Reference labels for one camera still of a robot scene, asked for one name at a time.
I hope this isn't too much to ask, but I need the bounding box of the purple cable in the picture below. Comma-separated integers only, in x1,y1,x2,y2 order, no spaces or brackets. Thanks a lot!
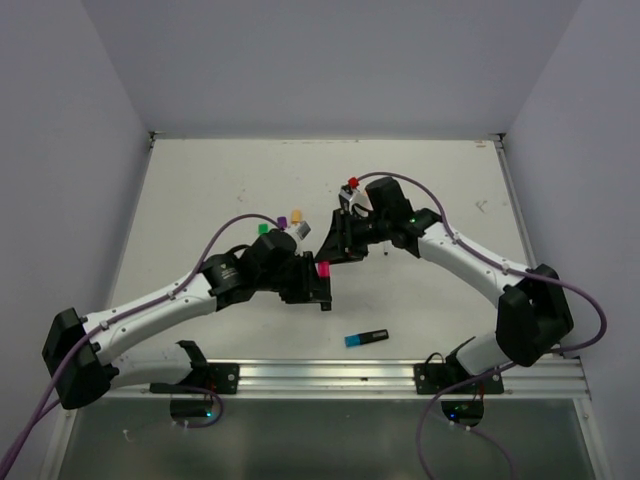
357,172,609,480
0,214,281,480

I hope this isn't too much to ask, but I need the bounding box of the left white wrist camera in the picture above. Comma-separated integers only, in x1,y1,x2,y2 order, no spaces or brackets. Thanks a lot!
284,220,311,245

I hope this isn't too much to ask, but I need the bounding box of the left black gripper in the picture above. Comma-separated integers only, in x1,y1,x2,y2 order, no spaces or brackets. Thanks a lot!
256,249,330,303

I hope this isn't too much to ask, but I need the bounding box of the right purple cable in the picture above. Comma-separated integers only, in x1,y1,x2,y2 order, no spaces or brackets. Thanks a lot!
357,172,609,480

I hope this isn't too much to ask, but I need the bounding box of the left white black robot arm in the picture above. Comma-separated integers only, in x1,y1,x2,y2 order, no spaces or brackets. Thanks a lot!
42,230,332,410

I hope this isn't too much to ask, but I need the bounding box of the blue black highlighter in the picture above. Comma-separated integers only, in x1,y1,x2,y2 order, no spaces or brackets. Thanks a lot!
344,329,389,348

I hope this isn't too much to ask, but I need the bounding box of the aluminium front rail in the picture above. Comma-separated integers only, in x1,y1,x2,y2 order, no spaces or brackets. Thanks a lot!
107,357,586,399

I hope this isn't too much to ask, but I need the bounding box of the right aluminium side rail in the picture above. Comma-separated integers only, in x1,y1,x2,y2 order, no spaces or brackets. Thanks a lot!
494,140,537,266

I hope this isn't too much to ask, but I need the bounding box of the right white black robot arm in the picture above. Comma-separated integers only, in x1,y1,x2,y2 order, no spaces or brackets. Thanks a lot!
316,177,574,393

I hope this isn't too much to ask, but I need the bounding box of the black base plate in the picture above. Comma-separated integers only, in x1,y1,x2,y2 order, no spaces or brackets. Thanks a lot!
149,362,240,395
413,361,505,395

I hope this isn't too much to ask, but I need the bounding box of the pink black highlighter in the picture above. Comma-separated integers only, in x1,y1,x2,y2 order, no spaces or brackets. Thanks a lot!
317,262,331,278

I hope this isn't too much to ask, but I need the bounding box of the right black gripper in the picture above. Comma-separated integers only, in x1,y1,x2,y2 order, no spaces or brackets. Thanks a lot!
314,207,391,265

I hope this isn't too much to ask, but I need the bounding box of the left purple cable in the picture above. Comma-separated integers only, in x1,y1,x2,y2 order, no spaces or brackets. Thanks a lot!
0,214,281,480

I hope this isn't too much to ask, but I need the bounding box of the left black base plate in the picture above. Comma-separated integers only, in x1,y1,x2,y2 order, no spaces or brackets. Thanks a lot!
149,362,240,395

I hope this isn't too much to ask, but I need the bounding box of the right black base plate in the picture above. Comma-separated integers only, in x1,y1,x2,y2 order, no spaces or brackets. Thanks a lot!
413,361,505,395

